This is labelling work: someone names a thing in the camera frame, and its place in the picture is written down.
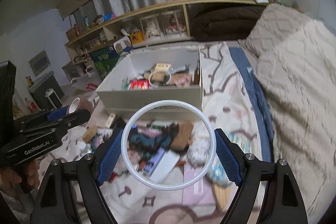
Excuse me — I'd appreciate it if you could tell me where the brown bandage tape roll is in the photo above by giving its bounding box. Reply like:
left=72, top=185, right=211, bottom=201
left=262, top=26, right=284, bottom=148
left=67, top=97, right=94, bottom=114

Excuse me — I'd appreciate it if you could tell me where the white plastic ring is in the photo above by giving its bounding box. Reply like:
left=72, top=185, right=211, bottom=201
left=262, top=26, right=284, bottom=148
left=120, top=99, right=217, bottom=191

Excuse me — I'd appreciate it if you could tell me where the red black snack wrapper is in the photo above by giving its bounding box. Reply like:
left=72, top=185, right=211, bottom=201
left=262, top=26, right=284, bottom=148
left=129, top=79, right=150, bottom=90

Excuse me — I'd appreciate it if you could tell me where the brown leather pouch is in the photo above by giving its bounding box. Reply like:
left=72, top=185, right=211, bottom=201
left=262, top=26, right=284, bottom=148
left=194, top=60, right=201, bottom=85

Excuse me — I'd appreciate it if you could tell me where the person left hand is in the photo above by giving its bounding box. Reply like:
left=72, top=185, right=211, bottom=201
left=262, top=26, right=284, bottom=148
left=1, top=160, right=40, bottom=196

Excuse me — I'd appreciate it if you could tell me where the small white heater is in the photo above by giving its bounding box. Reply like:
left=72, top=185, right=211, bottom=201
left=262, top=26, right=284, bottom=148
left=45, top=89, right=63, bottom=109

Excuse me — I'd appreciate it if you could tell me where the wooden board piece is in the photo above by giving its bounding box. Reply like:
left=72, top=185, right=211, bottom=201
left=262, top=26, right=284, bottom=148
left=212, top=183, right=230, bottom=212

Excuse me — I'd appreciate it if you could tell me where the floral brocade pouch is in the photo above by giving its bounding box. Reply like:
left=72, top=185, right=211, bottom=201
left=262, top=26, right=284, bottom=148
left=209, top=131, right=253, bottom=189

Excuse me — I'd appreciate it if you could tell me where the round cork lid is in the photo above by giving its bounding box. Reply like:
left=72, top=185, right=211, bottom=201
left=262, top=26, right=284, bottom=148
left=82, top=125, right=98, bottom=143

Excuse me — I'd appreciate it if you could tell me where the pink notebook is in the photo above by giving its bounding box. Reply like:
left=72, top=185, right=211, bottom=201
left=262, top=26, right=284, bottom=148
left=182, top=164, right=215, bottom=206

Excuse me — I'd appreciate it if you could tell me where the wooden tag stick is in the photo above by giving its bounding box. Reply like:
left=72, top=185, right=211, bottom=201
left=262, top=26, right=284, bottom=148
left=105, top=113, right=116, bottom=128

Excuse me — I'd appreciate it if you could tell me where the white crumpled ball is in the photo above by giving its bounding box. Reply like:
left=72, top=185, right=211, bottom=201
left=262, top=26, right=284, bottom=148
left=187, top=136, right=210, bottom=168

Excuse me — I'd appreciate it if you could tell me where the purple anime power bank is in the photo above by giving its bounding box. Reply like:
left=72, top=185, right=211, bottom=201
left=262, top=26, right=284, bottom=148
left=142, top=148, right=166, bottom=176

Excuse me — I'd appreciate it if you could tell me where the green cardboard box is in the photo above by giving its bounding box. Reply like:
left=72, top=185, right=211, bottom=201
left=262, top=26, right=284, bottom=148
left=89, top=46, right=120, bottom=80

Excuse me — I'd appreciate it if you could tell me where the crocheted yarn scarf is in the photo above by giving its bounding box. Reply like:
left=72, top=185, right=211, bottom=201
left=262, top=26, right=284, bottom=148
left=127, top=123, right=178, bottom=152

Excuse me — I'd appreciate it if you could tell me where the patterned bed sheet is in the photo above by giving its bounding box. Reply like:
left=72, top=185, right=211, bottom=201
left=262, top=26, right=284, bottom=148
left=39, top=41, right=275, bottom=224

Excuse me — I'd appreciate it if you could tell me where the white phone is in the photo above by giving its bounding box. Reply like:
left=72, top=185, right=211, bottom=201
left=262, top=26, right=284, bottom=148
left=149, top=150, right=180, bottom=184

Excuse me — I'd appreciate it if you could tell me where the white storage box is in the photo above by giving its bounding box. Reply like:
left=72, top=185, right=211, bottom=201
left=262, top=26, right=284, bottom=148
left=97, top=46, right=203, bottom=118

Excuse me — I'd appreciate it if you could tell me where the beige knitted blanket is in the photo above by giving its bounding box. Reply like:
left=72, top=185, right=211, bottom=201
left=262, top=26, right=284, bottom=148
left=240, top=4, right=335, bottom=223

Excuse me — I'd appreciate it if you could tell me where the clear bag of pink bits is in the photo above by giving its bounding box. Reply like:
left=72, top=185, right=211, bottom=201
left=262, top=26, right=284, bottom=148
left=168, top=73, right=192, bottom=88

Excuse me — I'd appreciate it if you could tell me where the wooden shelf unit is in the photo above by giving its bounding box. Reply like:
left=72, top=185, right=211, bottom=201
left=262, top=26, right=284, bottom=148
left=63, top=0, right=266, bottom=84

